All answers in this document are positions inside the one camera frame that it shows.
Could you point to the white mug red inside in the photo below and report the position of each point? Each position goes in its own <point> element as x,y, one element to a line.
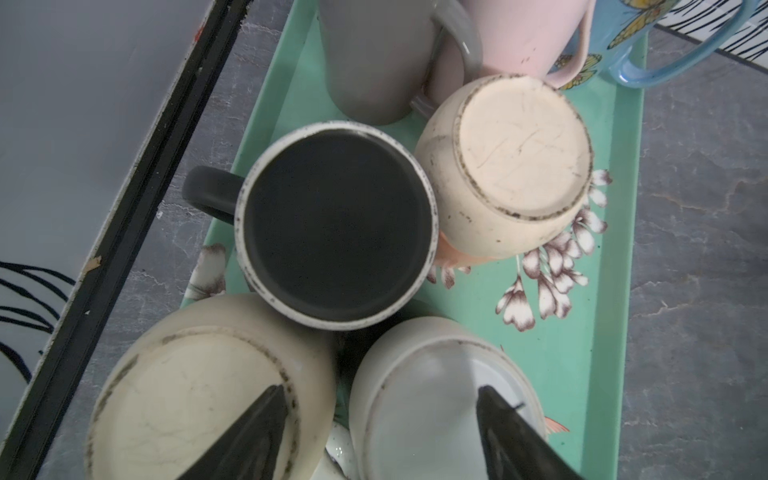
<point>412,408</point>

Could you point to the tall grey mug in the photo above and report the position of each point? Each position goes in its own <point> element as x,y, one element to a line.
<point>378,54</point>

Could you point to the green floral tray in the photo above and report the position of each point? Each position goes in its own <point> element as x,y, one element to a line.
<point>575,364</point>

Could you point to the black speckled mug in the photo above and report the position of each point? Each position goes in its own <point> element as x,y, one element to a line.
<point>335,224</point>

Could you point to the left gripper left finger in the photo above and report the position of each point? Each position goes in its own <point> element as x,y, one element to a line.
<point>248,449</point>

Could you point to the pink mug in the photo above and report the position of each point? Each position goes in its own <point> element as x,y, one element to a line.
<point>547,40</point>

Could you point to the beige mug white handle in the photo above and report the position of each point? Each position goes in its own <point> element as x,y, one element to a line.
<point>185,381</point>

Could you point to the beige and salmon mug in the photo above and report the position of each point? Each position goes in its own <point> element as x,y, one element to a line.
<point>510,161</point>

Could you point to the blue butterfly mug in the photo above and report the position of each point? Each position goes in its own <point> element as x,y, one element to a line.
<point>617,28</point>

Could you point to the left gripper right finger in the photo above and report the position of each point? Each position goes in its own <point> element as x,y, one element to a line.
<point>512,449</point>

